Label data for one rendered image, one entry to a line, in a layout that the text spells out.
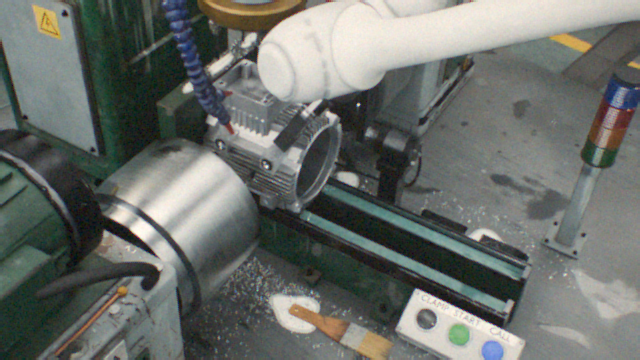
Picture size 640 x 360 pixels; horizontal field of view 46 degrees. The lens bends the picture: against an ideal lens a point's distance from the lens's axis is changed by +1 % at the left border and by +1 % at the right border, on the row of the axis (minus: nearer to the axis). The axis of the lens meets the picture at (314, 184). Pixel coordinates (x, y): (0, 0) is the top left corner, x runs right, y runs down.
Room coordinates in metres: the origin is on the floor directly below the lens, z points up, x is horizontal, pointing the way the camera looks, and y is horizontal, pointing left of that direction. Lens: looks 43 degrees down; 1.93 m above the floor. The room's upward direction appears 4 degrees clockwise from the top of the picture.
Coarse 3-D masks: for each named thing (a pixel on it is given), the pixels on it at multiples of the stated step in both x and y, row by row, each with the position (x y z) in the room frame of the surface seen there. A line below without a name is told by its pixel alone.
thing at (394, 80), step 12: (396, 72) 1.29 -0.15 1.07; (408, 72) 1.34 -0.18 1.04; (384, 84) 1.24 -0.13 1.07; (396, 84) 1.29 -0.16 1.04; (384, 96) 1.24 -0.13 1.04; (336, 108) 1.27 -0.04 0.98; (348, 108) 1.26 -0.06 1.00; (384, 108) 1.27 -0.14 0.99; (348, 120) 1.25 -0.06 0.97; (372, 120) 1.24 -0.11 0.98
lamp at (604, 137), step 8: (592, 128) 1.11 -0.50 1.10; (600, 128) 1.09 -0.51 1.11; (608, 128) 1.08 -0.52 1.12; (592, 136) 1.10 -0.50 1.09; (600, 136) 1.08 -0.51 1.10; (608, 136) 1.08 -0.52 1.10; (616, 136) 1.08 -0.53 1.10; (624, 136) 1.09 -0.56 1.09; (600, 144) 1.08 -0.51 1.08; (608, 144) 1.08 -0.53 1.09; (616, 144) 1.08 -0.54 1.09
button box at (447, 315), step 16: (416, 304) 0.69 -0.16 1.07; (432, 304) 0.69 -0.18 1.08; (448, 304) 0.69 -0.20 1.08; (400, 320) 0.67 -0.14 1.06; (448, 320) 0.67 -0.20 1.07; (464, 320) 0.66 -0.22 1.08; (480, 320) 0.66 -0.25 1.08; (400, 336) 0.67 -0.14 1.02; (416, 336) 0.65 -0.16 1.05; (432, 336) 0.65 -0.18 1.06; (480, 336) 0.64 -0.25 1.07; (496, 336) 0.64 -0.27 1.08; (512, 336) 0.64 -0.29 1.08; (432, 352) 0.64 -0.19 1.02; (448, 352) 0.63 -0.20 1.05; (464, 352) 0.62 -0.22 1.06; (480, 352) 0.62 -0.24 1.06; (512, 352) 0.62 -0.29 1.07
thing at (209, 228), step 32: (160, 160) 0.87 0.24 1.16; (192, 160) 0.87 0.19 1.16; (224, 160) 0.89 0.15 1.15; (96, 192) 0.80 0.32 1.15; (128, 192) 0.79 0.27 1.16; (160, 192) 0.80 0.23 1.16; (192, 192) 0.81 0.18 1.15; (224, 192) 0.84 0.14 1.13; (128, 224) 0.74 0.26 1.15; (160, 224) 0.74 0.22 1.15; (192, 224) 0.77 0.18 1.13; (224, 224) 0.80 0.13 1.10; (256, 224) 0.84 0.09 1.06; (160, 256) 0.71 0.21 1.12; (192, 256) 0.73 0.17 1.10; (224, 256) 0.77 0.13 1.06; (192, 288) 0.71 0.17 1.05
